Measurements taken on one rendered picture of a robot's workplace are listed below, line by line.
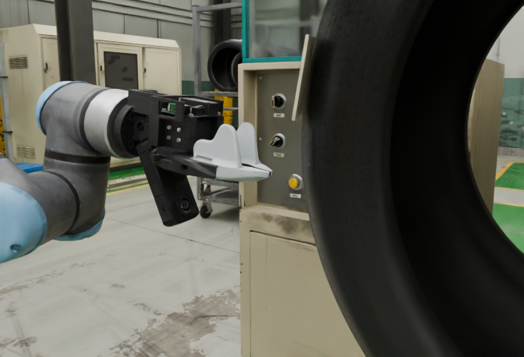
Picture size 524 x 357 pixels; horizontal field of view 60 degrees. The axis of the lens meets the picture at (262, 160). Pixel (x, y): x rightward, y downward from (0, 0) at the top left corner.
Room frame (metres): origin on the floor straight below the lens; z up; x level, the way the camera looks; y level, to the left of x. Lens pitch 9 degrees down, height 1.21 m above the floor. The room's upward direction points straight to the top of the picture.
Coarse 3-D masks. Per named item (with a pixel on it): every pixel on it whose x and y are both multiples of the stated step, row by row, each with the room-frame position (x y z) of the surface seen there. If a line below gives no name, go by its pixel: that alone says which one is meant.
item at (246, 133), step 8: (240, 128) 0.52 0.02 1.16; (248, 128) 0.51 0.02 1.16; (240, 136) 0.51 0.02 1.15; (248, 136) 0.51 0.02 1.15; (240, 144) 0.51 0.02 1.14; (248, 144) 0.51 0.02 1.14; (256, 144) 0.50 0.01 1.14; (240, 152) 0.51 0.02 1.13; (248, 152) 0.51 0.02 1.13; (256, 152) 0.50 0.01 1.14; (248, 160) 0.50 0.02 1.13; (256, 160) 0.50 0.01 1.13; (264, 168) 0.48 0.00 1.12
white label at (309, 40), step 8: (312, 40) 0.34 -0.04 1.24; (304, 48) 0.32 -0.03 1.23; (312, 48) 0.35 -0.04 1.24; (304, 56) 0.32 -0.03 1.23; (304, 64) 0.32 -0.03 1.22; (304, 72) 0.33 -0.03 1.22; (304, 80) 0.34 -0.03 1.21; (296, 88) 0.32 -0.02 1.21; (304, 88) 0.35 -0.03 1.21; (296, 96) 0.32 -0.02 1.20; (304, 96) 0.36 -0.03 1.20; (296, 104) 0.32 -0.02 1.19; (296, 112) 0.32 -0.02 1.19
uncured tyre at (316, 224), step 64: (384, 0) 0.29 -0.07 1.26; (448, 0) 0.50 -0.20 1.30; (512, 0) 0.49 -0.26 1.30; (320, 64) 0.33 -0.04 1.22; (384, 64) 0.28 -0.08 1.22; (448, 64) 0.51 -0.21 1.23; (320, 128) 0.32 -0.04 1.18; (384, 128) 0.29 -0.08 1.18; (448, 128) 0.51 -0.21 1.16; (320, 192) 0.31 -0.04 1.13; (384, 192) 0.29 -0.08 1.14; (448, 192) 0.51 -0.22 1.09; (320, 256) 0.35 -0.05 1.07; (384, 256) 0.28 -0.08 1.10; (448, 256) 0.49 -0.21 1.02; (512, 256) 0.47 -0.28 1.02; (384, 320) 0.28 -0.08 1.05; (448, 320) 0.42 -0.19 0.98; (512, 320) 0.46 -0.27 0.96
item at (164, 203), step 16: (144, 144) 0.55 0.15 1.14; (144, 160) 0.56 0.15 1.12; (160, 176) 0.55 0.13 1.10; (176, 176) 0.56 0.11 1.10; (160, 192) 0.54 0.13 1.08; (176, 192) 0.55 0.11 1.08; (192, 192) 0.57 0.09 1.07; (160, 208) 0.55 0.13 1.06; (176, 208) 0.54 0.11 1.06; (192, 208) 0.56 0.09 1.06; (176, 224) 0.54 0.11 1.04
